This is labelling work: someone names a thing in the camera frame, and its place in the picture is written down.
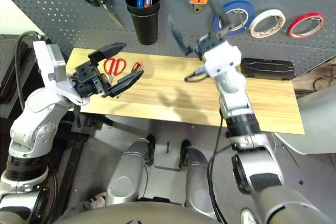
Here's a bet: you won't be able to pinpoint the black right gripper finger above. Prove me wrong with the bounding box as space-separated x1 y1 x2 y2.
209 0 235 37
167 14 196 56

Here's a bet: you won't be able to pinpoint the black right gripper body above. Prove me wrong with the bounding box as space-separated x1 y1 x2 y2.
193 32 224 61

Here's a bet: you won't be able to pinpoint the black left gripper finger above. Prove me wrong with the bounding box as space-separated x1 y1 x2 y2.
88 42 127 69
104 70 144 98

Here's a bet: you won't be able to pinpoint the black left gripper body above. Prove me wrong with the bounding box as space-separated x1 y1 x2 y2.
70 60 112 98

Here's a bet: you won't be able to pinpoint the red handled scissors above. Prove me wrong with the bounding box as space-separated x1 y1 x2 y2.
103 57 127 84

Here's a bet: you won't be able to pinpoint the orange black screwdriver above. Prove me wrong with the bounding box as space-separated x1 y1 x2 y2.
117 61 143 99

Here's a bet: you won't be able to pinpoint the white tape roll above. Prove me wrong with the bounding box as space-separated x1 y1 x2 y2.
248 9 286 38

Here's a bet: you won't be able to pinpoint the grey metal pegboard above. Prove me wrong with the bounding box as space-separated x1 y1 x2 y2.
0 0 336 75

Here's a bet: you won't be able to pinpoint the blue tape roll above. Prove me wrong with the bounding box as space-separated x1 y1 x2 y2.
212 0 256 36

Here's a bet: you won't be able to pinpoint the black plastic cup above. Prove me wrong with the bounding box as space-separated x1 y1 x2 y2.
125 0 161 46

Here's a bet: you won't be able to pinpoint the black flat tool case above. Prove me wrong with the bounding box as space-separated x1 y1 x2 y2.
240 58 295 80

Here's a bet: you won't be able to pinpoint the red tape roll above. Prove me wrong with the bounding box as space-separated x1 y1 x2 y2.
287 12 326 39

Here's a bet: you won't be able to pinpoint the black left robot foot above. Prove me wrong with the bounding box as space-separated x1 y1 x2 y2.
145 134 156 166

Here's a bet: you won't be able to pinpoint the black robot foot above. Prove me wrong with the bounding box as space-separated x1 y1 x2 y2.
180 140 192 169
145 134 156 166

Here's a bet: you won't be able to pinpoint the large black hard case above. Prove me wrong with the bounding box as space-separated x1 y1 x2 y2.
0 34 37 104

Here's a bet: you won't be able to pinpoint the silver left robot leg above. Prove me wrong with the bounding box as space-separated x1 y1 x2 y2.
106 140 152 206

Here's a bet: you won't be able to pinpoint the silver robot leg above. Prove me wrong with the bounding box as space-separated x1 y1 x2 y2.
185 146 218 219
106 140 152 206

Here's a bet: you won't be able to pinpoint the black right robot foot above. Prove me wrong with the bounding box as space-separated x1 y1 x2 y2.
180 140 192 169

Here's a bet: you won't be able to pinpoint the black white sneaker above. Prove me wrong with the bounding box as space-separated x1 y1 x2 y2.
83 191 107 209

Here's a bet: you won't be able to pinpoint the silver right robot leg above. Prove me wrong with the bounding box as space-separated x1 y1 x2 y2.
185 146 218 219

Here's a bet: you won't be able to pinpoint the grey robot torso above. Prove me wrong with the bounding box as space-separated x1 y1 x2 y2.
52 201 221 224

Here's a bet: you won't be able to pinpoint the light grey curved panel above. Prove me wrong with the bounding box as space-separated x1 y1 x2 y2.
274 82 336 155

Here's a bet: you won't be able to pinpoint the white bystander shoe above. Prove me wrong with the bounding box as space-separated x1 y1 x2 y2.
240 208 259 224

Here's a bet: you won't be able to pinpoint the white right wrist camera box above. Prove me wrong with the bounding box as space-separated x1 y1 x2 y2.
203 40 242 79

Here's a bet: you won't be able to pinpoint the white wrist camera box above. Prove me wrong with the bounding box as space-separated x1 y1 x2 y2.
33 40 68 90
203 40 242 79

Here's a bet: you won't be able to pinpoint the black handled scissors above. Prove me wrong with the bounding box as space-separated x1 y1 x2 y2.
80 0 124 28

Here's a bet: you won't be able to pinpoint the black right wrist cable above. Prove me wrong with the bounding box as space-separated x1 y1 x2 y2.
184 68 229 224

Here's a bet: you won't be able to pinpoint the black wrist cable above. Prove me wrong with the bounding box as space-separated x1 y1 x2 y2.
184 68 229 224
14 31 44 112

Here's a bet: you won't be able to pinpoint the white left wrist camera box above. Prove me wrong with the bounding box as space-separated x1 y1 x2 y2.
33 40 68 90

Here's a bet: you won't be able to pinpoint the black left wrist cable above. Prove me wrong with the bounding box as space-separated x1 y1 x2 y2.
14 31 44 112

